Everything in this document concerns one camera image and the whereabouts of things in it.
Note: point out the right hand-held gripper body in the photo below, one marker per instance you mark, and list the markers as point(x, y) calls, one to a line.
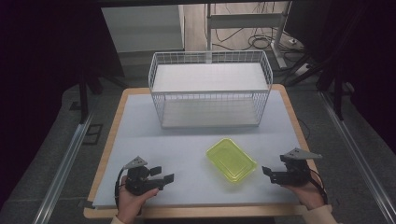
point(295, 172)

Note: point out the pale grey table mat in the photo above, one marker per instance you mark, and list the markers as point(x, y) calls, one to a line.
point(186, 161)

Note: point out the grey metal desk frame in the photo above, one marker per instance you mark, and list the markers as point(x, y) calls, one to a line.
point(243, 21)

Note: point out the white power strip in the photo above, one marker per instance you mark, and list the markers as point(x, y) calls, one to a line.
point(302, 69)

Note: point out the aluminium floor rail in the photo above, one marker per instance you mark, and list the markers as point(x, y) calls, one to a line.
point(62, 171)
point(358, 155)

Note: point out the yellow-green plastic container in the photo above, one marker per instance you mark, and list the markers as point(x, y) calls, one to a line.
point(232, 160)

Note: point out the person's right hand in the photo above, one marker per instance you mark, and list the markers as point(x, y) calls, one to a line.
point(306, 194)

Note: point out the black stand leg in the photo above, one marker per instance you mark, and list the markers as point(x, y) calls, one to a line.
point(83, 99)

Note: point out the person's left hand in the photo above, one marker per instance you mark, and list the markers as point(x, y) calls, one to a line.
point(130, 202)

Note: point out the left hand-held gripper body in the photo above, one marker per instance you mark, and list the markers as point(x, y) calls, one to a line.
point(138, 180)

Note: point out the black floor socket plate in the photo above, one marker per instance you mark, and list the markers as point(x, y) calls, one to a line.
point(92, 134)

